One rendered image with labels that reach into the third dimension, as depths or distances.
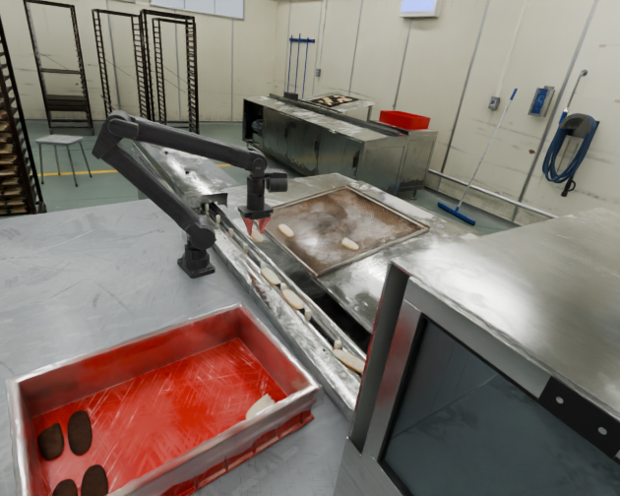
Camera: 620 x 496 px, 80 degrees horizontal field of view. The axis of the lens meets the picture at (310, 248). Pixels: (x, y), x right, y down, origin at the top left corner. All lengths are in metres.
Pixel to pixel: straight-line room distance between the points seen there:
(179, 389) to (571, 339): 0.74
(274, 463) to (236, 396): 0.17
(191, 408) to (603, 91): 4.26
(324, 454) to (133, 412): 0.38
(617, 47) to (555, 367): 4.27
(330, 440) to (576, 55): 4.28
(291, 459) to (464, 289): 0.52
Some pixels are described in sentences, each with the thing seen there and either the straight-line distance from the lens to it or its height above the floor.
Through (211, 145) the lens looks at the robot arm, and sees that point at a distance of 1.14.
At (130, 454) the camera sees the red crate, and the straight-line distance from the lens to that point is 0.83.
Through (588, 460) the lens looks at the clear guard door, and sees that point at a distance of 0.36.
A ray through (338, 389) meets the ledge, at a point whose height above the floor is 0.86.
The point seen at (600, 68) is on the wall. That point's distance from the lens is 4.55.
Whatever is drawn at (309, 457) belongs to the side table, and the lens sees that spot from 0.80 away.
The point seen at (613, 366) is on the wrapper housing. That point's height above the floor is 1.30.
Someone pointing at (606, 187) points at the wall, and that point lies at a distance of 4.46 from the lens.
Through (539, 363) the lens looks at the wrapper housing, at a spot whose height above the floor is 1.30.
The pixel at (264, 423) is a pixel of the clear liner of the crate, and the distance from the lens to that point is 0.72.
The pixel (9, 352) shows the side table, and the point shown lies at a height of 0.82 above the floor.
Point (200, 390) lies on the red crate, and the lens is 0.89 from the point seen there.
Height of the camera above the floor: 1.49
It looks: 27 degrees down
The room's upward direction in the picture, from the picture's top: 7 degrees clockwise
